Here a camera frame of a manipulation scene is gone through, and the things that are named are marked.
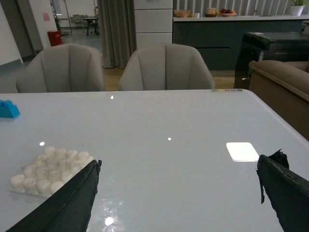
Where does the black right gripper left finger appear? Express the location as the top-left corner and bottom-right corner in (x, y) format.
(8, 160), (102, 232)

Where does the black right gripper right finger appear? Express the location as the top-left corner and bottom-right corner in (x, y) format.
(256, 150), (309, 232)

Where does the blue toy block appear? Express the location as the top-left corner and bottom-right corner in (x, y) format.
(0, 100), (20, 118)

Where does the beige sofa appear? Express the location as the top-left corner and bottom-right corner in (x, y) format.
(249, 60), (309, 139)

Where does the grey armchair left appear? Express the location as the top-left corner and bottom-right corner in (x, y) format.
(16, 43), (105, 93)

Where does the grey armchair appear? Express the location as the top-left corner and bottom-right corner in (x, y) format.
(16, 43), (105, 93)
(119, 43), (215, 91)

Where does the black appliance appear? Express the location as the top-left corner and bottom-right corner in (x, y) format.
(234, 32), (309, 89)

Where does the dark kitchen counter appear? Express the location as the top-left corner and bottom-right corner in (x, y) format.
(173, 15), (309, 71)

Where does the grey armchair right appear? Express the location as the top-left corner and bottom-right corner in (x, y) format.
(119, 43), (215, 91)

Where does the red bin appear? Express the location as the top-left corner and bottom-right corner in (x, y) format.
(47, 30), (62, 46)

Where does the potted plant white pot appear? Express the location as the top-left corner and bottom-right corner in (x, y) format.
(285, 0), (309, 16)

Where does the background work table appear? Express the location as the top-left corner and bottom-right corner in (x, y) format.
(83, 17), (99, 36)

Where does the fruit plate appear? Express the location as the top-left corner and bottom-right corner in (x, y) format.
(220, 8), (237, 17)

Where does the grey curtain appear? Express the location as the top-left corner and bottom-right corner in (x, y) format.
(97, 0), (137, 68)

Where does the bread bowl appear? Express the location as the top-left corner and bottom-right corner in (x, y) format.
(205, 7), (220, 17)

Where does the white drawer cabinet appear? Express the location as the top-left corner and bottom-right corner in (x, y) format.
(134, 0), (173, 49)

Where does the wicker basket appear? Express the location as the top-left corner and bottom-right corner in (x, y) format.
(174, 9), (191, 17)

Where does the white studded base plate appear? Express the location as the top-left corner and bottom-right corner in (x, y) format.
(9, 146), (94, 199)

